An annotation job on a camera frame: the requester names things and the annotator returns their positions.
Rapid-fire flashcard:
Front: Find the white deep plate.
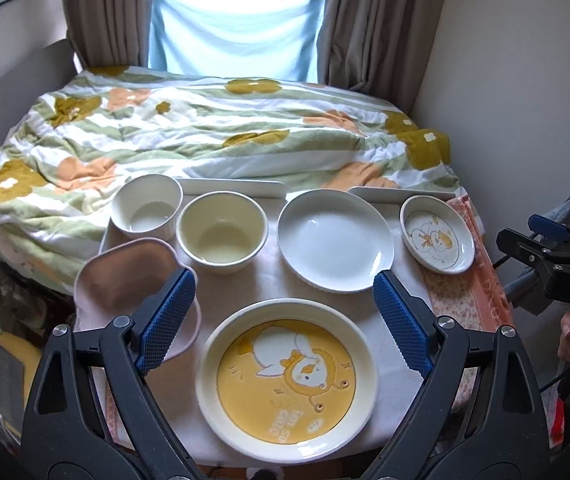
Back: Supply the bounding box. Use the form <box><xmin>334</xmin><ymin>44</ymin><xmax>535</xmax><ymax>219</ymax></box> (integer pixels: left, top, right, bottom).
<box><xmin>276</xmin><ymin>190</ymin><xmax>396</xmax><ymax>294</ymax></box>

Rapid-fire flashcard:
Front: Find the yellow storage box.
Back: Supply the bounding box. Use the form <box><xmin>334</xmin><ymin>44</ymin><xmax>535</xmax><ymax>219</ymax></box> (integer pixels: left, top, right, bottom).
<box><xmin>0</xmin><ymin>332</ymin><xmax>42</xmax><ymax>442</ymax></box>

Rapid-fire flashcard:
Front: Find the orange floral cloth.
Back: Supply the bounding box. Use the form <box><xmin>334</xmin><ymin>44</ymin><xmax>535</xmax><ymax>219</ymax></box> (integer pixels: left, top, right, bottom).
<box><xmin>421</xmin><ymin>195</ymin><xmax>516</xmax><ymax>411</ymax></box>

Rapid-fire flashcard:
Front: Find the person's right hand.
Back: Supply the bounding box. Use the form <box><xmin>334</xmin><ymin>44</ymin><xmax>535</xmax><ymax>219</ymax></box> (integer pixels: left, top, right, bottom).
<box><xmin>557</xmin><ymin>311</ymin><xmax>570</xmax><ymax>363</ymax></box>

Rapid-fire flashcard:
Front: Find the right brown curtain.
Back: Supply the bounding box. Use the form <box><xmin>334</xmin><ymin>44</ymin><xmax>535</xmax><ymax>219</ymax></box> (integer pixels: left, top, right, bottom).
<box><xmin>317</xmin><ymin>0</ymin><xmax>444</xmax><ymax>113</ymax></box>

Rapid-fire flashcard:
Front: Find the cream yellow bowl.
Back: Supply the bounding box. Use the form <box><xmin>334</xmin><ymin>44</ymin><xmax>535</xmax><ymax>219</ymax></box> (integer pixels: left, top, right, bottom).
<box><xmin>176</xmin><ymin>191</ymin><xmax>268</xmax><ymax>274</ymax></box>

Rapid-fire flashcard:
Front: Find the light blue window cloth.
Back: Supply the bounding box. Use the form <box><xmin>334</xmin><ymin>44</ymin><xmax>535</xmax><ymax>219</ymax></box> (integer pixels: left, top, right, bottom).
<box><xmin>148</xmin><ymin>0</ymin><xmax>325</xmax><ymax>82</ymax></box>

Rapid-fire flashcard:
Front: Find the pink square bowl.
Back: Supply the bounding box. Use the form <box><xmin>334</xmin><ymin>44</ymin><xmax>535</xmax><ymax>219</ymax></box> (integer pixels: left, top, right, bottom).
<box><xmin>73</xmin><ymin>238</ymin><xmax>201</xmax><ymax>375</ymax></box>

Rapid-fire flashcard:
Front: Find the grey bed headboard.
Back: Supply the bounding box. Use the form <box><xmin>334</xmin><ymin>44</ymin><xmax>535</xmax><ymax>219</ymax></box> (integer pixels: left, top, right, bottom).
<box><xmin>0</xmin><ymin>39</ymin><xmax>78</xmax><ymax>144</ymax></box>

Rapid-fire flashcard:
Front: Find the large yellow duck plate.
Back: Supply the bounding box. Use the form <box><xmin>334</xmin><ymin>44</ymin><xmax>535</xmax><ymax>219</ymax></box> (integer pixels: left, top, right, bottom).
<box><xmin>195</xmin><ymin>298</ymin><xmax>378</xmax><ymax>465</ymax></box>

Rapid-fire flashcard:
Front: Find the floral green yellow duvet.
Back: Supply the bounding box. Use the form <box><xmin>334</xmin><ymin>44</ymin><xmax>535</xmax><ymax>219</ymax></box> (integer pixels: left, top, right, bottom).
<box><xmin>0</xmin><ymin>66</ymin><xmax>460</xmax><ymax>292</ymax></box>

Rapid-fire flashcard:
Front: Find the white round bowl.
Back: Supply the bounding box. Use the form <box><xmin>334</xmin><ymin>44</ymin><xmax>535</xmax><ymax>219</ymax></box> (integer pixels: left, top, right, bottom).
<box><xmin>110</xmin><ymin>174</ymin><xmax>184</xmax><ymax>242</ymax></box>

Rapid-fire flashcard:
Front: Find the small duck saucer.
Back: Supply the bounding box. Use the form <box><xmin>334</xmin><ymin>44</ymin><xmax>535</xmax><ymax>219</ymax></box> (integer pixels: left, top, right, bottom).
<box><xmin>400</xmin><ymin>195</ymin><xmax>476</xmax><ymax>275</ymax></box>

